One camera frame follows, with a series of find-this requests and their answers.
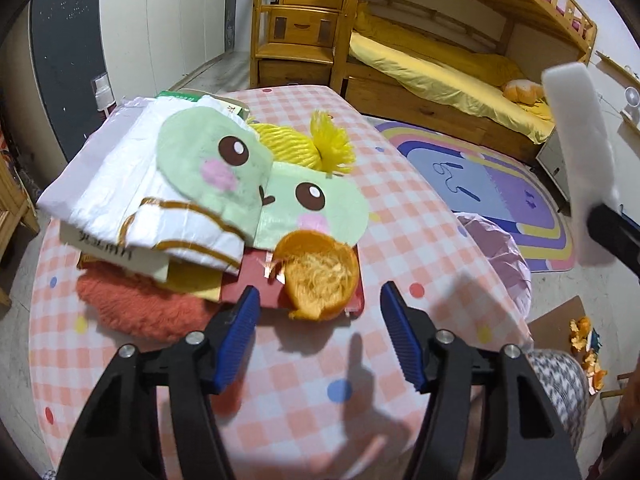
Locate pile of orange peels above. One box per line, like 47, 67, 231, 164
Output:
568, 316, 609, 392

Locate wooden stair drawers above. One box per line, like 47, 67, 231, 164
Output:
249, 0, 351, 92

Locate orange fluffy cloth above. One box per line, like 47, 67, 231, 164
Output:
75, 260, 222, 339

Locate pink bottle with metal cap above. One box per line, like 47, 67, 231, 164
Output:
92, 75, 115, 112

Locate grey nightstand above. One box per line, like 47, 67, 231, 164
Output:
536, 125, 574, 212

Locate red flat tray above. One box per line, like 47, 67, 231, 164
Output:
220, 245, 366, 320

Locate black chalkboard panel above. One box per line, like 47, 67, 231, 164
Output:
29, 0, 109, 140

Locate wooden wall shelf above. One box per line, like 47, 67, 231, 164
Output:
594, 51, 640, 92

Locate rainbow oval rug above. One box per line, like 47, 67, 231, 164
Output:
372, 119, 575, 274

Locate wooden bunk bed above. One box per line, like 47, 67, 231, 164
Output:
332, 0, 599, 152

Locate white wardrobe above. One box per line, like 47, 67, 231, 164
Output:
99, 0, 229, 97

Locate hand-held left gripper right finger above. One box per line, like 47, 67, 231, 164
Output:
380, 281, 583, 480

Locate yellow foam fruit net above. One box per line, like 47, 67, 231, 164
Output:
252, 110, 357, 177

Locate white plastic bag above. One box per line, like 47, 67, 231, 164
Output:
37, 95, 251, 226

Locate trash bin with pink bag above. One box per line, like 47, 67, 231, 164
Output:
455, 212, 534, 322

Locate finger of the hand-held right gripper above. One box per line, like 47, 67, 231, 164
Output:
586, 203, 640, 279

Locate wooden side furniture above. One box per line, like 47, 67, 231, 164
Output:
0, 157, 42, 311

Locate white foam sheet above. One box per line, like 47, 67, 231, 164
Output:
541, 62, 624, 266

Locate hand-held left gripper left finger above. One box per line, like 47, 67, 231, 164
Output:
57, 285, 262, 480

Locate houndstooth padded stool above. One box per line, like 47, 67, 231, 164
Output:
525, 350, 591, 457

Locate orange fruit peel half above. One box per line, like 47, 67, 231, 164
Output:
272, 230, 360, 322

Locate green cardboard box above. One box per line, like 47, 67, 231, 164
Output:
154, 89, 251, 117

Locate green cartoon face plush cloth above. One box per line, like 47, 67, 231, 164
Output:
117, 105, 371, 273

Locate pink checkered tablecloth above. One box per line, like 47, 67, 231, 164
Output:
29, 85, 534, 480

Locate brown cardboard sheet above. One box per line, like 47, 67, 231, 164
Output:
527, 296, 627, 397

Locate small white fan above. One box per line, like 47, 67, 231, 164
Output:
619, 86, 640, 127

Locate orange plush toy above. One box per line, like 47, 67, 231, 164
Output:
501, 79, 546, 107

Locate yellow paper envelope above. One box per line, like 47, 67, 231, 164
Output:
165, 259, 224, 304

